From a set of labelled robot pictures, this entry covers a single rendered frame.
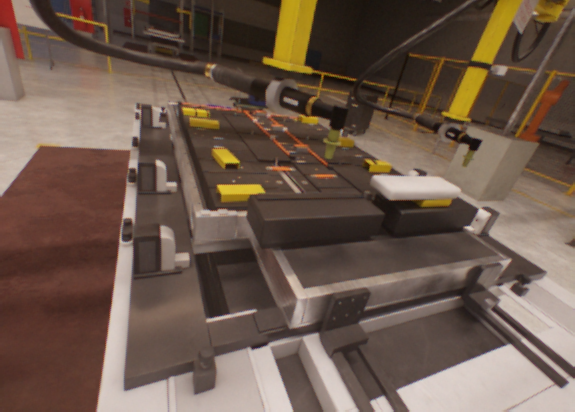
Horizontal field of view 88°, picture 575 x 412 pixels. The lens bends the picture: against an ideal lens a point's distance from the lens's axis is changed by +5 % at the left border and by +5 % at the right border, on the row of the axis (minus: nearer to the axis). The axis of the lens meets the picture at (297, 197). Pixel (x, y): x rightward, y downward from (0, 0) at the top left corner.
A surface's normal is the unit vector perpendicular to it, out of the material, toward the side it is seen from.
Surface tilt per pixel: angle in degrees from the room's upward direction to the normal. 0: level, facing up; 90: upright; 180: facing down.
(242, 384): 0
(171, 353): 0
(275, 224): 90
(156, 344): 0
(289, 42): 90
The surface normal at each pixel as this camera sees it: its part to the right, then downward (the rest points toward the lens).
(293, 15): -0.61, 0.23
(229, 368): 0.21, -0.88
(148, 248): 0.40, 0.48
